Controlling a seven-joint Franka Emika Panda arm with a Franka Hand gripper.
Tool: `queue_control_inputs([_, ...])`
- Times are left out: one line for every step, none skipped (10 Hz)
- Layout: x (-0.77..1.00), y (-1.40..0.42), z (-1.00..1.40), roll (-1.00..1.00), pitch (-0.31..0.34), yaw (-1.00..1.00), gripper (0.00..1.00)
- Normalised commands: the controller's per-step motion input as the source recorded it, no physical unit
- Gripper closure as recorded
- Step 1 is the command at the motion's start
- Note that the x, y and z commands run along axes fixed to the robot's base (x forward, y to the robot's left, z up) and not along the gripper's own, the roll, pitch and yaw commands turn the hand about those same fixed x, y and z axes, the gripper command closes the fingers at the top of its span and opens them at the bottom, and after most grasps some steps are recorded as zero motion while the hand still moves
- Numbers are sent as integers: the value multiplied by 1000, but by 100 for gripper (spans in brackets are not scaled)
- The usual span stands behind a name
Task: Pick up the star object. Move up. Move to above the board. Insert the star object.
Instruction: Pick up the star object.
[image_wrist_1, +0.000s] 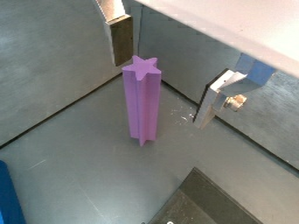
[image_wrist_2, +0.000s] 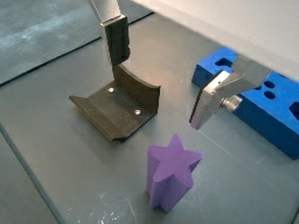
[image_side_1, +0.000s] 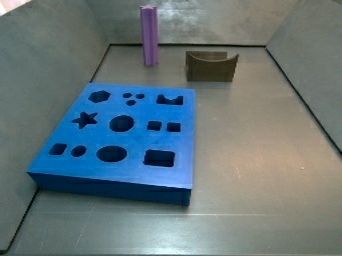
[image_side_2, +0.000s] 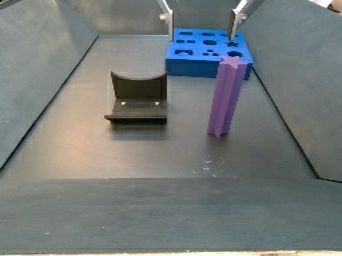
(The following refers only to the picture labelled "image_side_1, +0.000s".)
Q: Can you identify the blue foam shape board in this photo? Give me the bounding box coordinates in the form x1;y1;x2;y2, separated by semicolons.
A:
27;83;195;206

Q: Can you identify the purple star-shaped peg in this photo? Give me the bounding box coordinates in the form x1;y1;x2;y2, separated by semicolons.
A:
141;5;158;66

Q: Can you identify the dark grey curved block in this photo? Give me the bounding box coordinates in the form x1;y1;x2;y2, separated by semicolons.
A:
186;51;240;82

